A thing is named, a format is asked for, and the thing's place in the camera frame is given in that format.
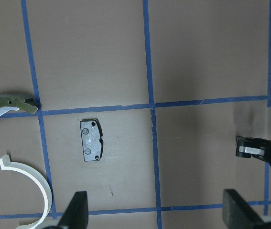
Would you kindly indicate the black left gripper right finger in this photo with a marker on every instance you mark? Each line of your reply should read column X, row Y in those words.
column 237, row 213

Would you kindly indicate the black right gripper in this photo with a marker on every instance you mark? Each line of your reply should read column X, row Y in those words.
column 247, row 147

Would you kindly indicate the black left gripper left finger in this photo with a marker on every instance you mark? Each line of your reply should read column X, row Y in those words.
column 76, row 214

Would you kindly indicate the black brake pad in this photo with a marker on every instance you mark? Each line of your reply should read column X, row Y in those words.
column 92, row 142

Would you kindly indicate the green brake shoe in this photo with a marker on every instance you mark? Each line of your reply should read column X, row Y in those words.
column 16, row 102

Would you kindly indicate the white curved plastic bracket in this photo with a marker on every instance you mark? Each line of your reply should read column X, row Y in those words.
column 38, row 179

